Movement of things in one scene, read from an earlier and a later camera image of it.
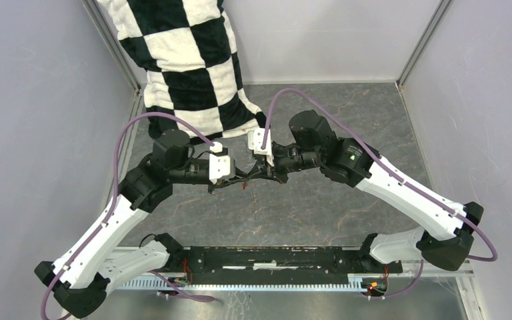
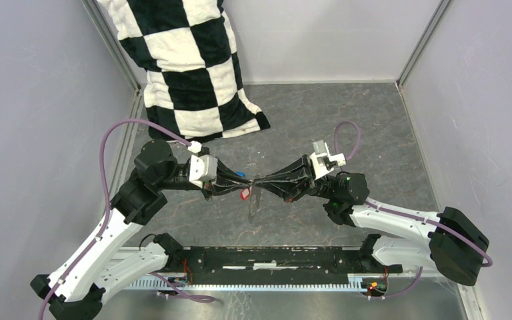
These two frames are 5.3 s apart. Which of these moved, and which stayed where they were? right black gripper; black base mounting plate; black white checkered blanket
Moved: right black gripper
Stayed: black base mounting plate; black white checkered blanket
